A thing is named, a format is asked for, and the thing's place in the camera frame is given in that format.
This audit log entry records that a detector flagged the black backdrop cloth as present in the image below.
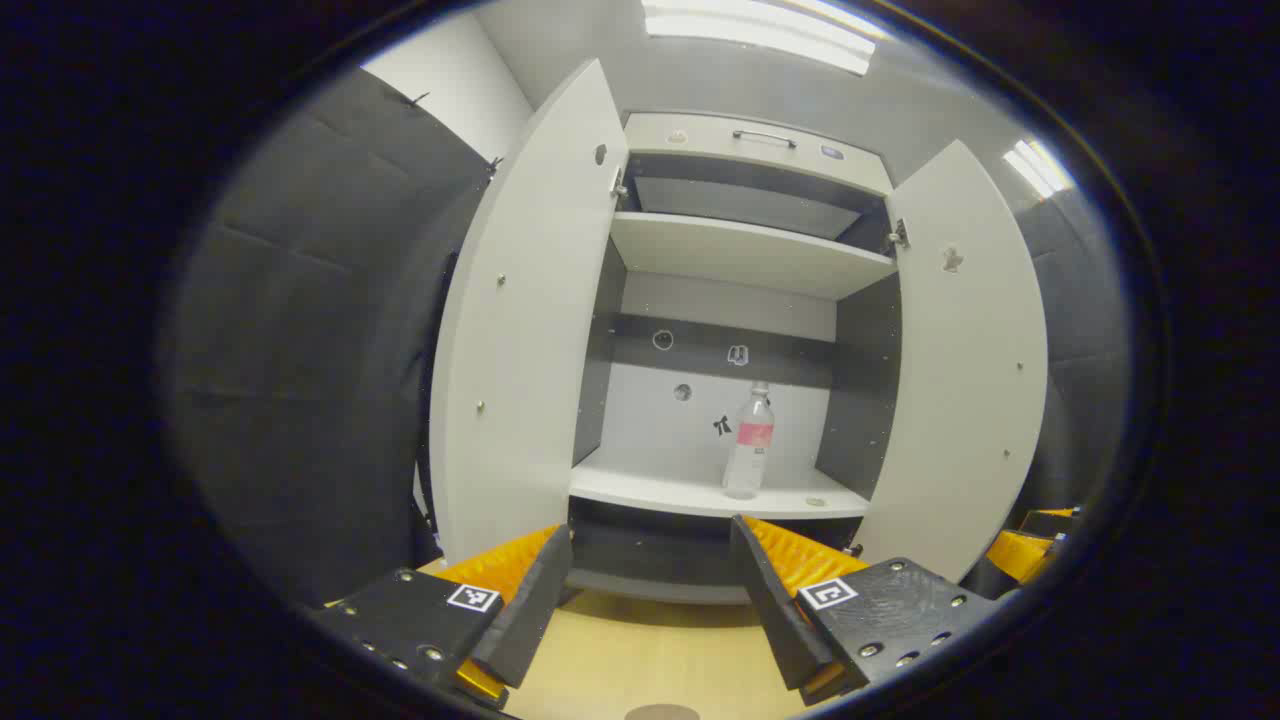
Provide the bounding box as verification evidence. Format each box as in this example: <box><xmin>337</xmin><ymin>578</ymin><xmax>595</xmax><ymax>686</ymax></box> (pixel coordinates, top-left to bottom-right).
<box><xmin>165</xmin><ymin>68</ymin><xmax>1136</xmax><ymax>611</ymax></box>

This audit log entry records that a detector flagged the white cabinet drawer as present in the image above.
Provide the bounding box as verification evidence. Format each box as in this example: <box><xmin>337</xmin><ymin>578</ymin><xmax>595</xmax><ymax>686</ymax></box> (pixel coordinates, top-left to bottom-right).
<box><xmin>622</xmin><ymin>112</ymin><xmax>893</xmax><ymax>197</ymax></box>

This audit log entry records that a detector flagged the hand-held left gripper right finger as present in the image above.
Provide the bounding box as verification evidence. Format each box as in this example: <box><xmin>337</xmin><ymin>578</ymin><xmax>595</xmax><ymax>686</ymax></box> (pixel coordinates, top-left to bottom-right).
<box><xmin>729</xmin><ymin>514</ymin><xmax>1001</xmax><ymax>706</ymax></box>

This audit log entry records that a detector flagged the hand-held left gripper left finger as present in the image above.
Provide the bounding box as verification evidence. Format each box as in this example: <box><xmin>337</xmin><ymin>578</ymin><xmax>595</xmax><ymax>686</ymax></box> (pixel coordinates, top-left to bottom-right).
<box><xmin>305</xmin><ymin>523</ymin><xmax>574</xmax><ymax>713</ymax></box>

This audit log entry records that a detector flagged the white cabinet door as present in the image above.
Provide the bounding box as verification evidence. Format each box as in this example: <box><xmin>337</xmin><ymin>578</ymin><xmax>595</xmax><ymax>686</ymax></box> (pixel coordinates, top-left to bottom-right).
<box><xmin>428</xmin><ymin>58</ymin><xmax>631</xmax><ymax>566</ymax></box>
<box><xmin>855</xmin><ymin>138</ymin><xmax>1049</xmax><ymax>586</ymax></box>

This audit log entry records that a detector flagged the small ceiling light panel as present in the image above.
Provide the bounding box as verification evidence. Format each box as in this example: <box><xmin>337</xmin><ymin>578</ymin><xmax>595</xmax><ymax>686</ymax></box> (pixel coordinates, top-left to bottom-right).
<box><xmin>1003</xmin><ymin>138</ymin><xmax>1076</xmax><ymax>201</ymax></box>

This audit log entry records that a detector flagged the clear plastic bottle pink label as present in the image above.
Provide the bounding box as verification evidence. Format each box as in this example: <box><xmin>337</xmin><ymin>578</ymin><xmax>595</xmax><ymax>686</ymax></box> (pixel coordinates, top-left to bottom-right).
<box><xmin>722</xmin><ymin>380</ymin><xmax>777</xmax><ymax>501</ymax></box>

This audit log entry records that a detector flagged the large ceiling light panel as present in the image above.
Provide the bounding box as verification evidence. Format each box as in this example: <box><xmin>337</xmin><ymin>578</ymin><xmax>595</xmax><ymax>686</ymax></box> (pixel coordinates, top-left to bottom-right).
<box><xmin>640</xmin><ymin>0</ymin><xmax>891</xmax><ymax>76</ymax></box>

